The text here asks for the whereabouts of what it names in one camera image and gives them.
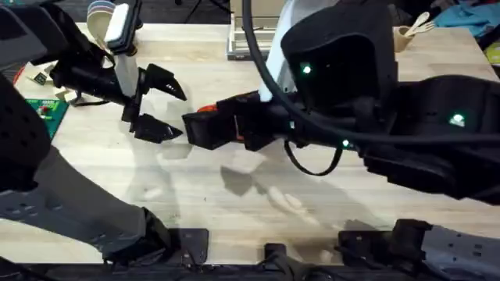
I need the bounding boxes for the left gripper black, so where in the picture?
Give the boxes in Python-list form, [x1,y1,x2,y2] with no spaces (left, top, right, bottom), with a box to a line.
[50,50,188,144]

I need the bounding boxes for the right wrist upright flat plate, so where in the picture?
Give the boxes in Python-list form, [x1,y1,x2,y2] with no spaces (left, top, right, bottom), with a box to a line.
[258,0,309,103]

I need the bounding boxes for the wrist upright flat plate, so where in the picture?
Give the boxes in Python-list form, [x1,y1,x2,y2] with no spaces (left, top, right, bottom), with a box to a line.
[258,0,309,103]
[104,0,144,98]

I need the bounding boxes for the beige cup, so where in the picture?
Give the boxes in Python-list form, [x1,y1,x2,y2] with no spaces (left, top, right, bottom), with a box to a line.
[393,26,415,54]

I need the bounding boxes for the cardboard box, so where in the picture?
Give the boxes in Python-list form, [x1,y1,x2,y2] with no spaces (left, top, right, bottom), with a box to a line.
[229,0,288,19]

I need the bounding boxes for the grey flat box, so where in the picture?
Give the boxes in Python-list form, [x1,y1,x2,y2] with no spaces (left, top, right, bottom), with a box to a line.
[225,15,277,62]

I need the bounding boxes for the left wrist upright flat plate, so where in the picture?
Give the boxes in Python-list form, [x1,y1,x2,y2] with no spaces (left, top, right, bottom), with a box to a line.
[104,0,144,98]

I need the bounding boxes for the wooden fork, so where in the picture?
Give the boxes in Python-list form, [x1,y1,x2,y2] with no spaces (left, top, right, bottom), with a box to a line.
[409,20,437,36]

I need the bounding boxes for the green board with blocks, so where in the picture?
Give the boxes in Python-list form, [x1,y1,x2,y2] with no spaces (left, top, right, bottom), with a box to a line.
[24,98,70,140]

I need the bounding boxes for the small printed card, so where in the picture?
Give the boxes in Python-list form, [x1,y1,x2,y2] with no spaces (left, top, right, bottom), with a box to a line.
[27,71,50,86]

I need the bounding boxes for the blue cloth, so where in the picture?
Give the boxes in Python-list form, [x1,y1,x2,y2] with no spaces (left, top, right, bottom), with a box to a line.
[433,0,500,38]

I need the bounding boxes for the yellow green object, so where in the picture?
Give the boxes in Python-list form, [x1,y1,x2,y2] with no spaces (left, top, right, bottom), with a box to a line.
[485,41,500,66]

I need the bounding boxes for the thick black cable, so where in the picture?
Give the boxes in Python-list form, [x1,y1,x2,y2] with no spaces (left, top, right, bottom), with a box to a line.
[241,0,500,148]

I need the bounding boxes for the thin black cable loop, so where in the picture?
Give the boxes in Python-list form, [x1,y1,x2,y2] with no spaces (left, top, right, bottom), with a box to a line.
[284,139,344,177]

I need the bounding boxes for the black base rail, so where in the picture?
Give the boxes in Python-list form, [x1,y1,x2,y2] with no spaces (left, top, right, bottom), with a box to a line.
[0,228,500,281]

